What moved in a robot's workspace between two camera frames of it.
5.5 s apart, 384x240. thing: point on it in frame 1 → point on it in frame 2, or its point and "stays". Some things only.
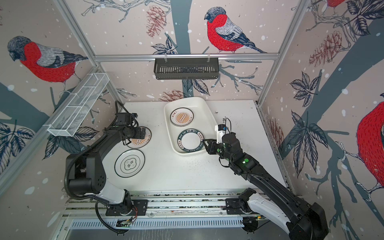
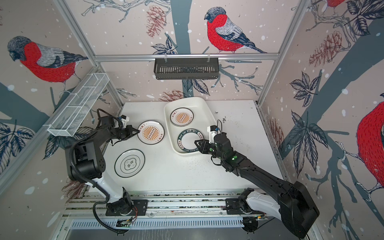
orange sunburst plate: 181,116 stays
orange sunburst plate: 135,143 → 151,132
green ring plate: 190,140 stays
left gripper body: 136,133 stays
